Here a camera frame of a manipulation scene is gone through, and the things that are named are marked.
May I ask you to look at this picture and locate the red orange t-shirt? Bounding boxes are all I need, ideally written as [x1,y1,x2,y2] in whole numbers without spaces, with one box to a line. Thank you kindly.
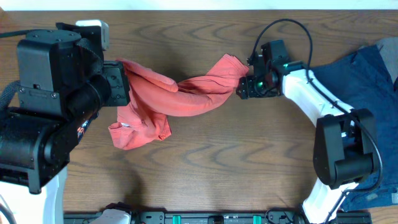
[108,54,249,150]

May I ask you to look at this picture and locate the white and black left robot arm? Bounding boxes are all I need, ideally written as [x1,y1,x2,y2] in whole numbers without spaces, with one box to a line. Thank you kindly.
[1,32,129,223]

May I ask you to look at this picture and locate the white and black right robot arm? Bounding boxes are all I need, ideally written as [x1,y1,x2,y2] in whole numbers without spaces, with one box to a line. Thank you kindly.
[236,54,382,223]

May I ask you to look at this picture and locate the black patterned folded garment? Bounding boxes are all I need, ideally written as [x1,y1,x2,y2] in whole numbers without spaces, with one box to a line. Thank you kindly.
[77,117,94,142]

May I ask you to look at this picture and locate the navy blue garment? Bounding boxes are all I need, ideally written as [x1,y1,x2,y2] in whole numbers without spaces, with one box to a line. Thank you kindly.
[313,45,397,211]

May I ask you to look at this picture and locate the grey garment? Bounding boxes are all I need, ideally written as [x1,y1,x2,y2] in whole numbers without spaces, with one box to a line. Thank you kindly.
[376,37,398,83]

